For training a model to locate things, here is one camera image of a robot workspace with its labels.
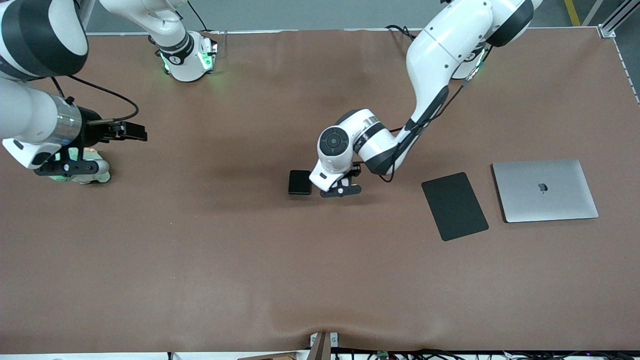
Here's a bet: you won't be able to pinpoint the black smartphone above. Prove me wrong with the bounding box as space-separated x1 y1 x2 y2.
288 169 313 196

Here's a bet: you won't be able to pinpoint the connector box of right arm base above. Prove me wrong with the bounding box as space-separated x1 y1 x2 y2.
199 35 219 75

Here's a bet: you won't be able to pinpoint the black mouse pad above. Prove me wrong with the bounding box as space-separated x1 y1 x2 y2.
421 172 490 242

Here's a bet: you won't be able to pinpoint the green dinosaur plush toy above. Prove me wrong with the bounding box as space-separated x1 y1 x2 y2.
49 146 111 185

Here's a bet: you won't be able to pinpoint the brown table cover mat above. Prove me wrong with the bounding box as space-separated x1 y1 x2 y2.
0 27 640 354

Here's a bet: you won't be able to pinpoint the silver closed laptop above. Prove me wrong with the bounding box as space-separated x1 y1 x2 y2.
491 158 600 224

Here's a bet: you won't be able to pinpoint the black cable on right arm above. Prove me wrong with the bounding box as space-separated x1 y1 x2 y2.
52 74 140 124

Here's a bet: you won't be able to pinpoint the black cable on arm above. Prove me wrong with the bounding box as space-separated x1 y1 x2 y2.
52 74 140 124
379 45 493 183

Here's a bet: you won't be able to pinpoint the aluminium frame profile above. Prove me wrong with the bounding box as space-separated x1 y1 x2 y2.
75 0 97 32
597 0 640 39

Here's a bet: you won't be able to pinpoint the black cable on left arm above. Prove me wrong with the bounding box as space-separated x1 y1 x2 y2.
379 45 493 183

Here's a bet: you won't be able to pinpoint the black cable at right arm base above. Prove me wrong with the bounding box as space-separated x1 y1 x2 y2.
187 0 211 34

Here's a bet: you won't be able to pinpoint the black cables at left arm base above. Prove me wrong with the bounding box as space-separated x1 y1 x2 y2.
385 24 417 42

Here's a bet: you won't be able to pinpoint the brown post with white bracket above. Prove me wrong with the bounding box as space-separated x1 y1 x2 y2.
309 331 340 360

